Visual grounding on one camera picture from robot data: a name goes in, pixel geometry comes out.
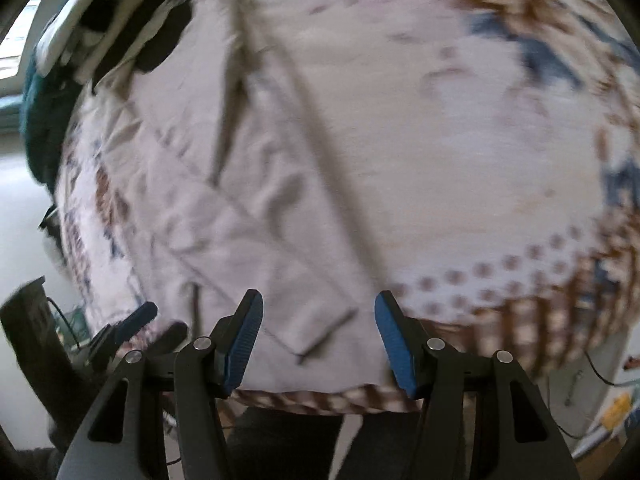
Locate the floral fleece bed blanket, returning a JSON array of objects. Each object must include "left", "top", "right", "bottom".
[{"left": 56, "top": 0, "right": 639, "bottom": 415}]

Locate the black and white clothes pile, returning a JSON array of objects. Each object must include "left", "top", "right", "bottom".
[{"left": 23, "top": 0, "right": 165, "bottom": 90}]

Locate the beige garment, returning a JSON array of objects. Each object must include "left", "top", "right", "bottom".
[{"left": 98, "top": 0, "right": 396, "bottom": 394}]

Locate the teal plush blanket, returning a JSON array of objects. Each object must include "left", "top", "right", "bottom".
[{"left": 20, "top": 52, "right": 81, "bottom": 195}]

